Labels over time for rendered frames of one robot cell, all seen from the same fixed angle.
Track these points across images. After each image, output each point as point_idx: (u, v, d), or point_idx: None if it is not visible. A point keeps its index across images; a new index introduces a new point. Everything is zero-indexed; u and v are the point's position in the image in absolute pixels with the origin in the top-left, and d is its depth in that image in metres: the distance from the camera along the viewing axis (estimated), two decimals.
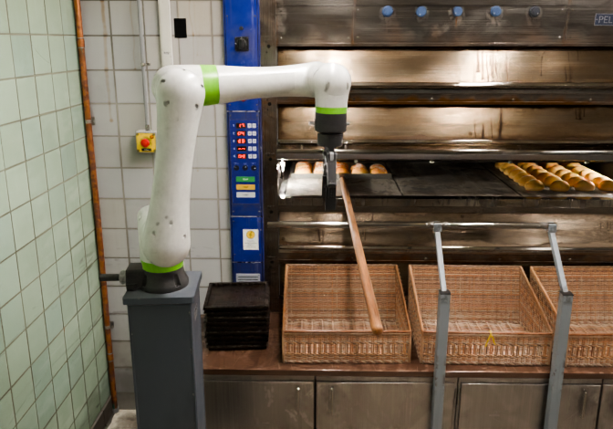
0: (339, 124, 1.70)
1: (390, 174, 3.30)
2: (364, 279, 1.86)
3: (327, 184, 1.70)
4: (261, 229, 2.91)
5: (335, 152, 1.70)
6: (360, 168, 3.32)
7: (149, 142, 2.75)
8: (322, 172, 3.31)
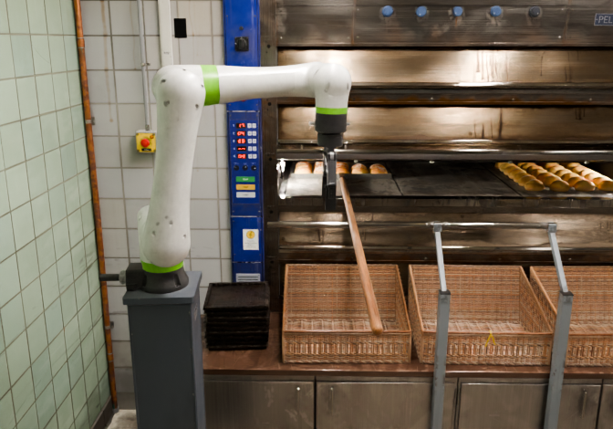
0: (339, 124, 1.70)
1: (390, 174, 3.30)
2: (364, 279, 1.86)
3: (327, 184, 1.70)
4: (261, 229, 2.91)
5: (335, 152, 1.70)
6: (360, 168, 3.32)
7: (149, 142, 2.75)
8: (322, 172, 3.31)
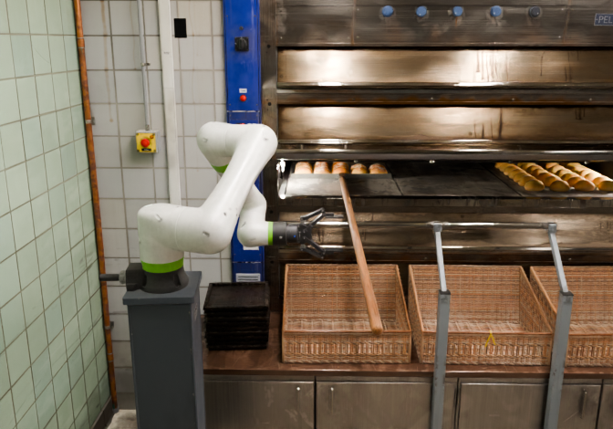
0: (280, 245, 2.32)
1: (390, 174, 3.30)
2: (364, 279, 1.86)
3: None
4: None
5: (300, 250, 2.34)
6: (360, 168, 3.32)
7: (149, 142, 2.75)
8: (322, 172, 3.31)
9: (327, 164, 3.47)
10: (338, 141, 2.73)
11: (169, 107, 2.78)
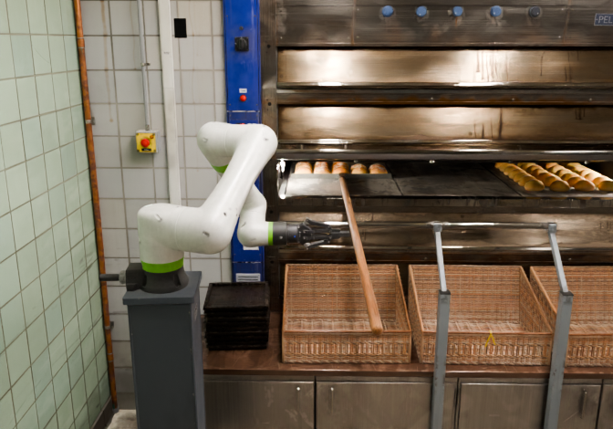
0: (280, 245, 2.32)
1: (390, 174, 3.30)
2: (364, 279, 1.86)
3: None
4: None
5: (306, 249, 2.34)
6: (360, 168, 3.32)
7: (149, 142, 2.75)
8: (322, 172, 3.31)
9: (327, 164, 3.47)
10: (338, 141, 2.73)
11: (169, 107, 2.78)
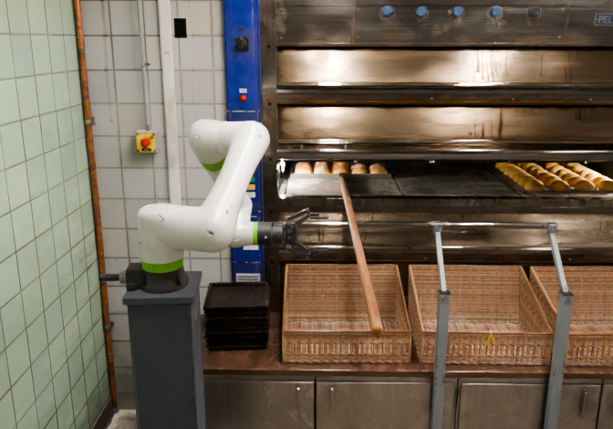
0: (265, 245, 2.32)
1: (390, 174, 3.30)
2: (364, 279, 1.86)
3: (308, 252, 2.37)
4: None
5: (285, 250, 2.34)
6: (360, 168, 3.32)
7: (149, 142, 2.75)
8: (322, 172, 3.31)
9: (327, 164, 3.47)
10: (338, 141, 2.73)
11: (169, 107, 2.78)
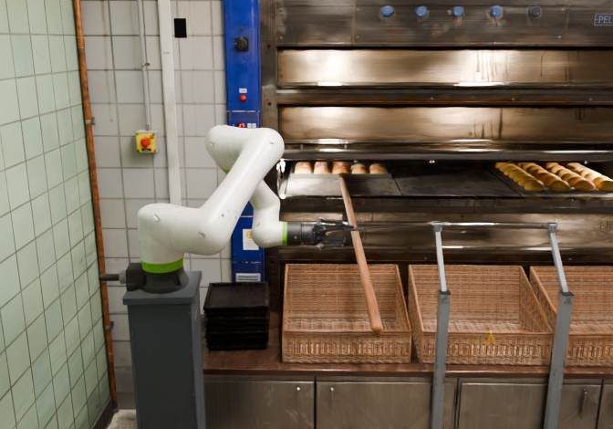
0: (295, 245, 2.33)
1: (390, 174, 3.30)
2: (364, 279, 1.86)
3: None
4: None
5: (319, 250, 2.34)
6: (360, 168, 3.32)
7: (149, 142, 2.75)
8: (322, 172, 3.31)
9: (327, 164, 3.47)
10: (338, 141, 2.73)
11: (169, 107, 2.78)
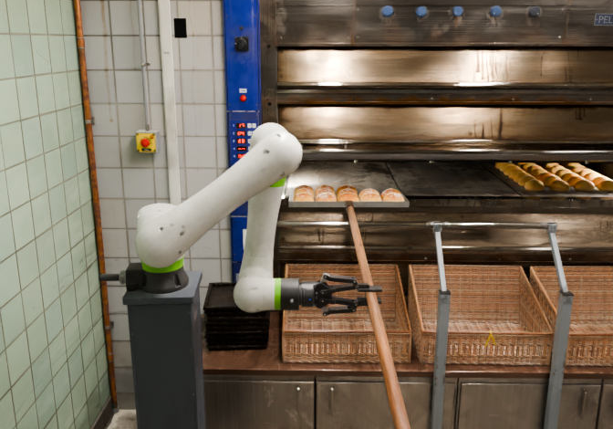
0: (291, 309, 1.76)
1: (408, 203, 2.74)
2: (389, 381, 1.30)
3: None
4: None
5: (323, 316, 1.78)
6: (372, 194, 2.75)
7: (149, 142, 2.75)
8: (326, 199, 2.75)
9: (332, 189, 2.91)
10: (338, 141, 2.73)
11: (169, 107, 2.78)
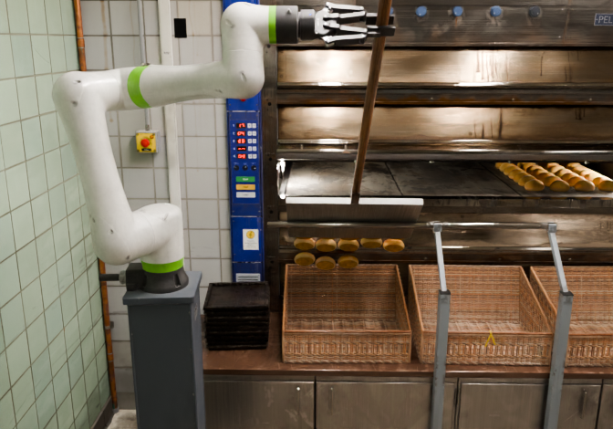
0: (287, 31, 1.47)
1: (421, 200, 2.41)
2: None
3: (364, 38, 1.50)
4: (261, 229, 2.91)
5: (327, 43, 1.47)
6: None
7: (149, 142, 2.75)
8: None
9: (333, 258, 2.88)
10: (338, 141, 2.73)
11: (169, 107, 2.78)
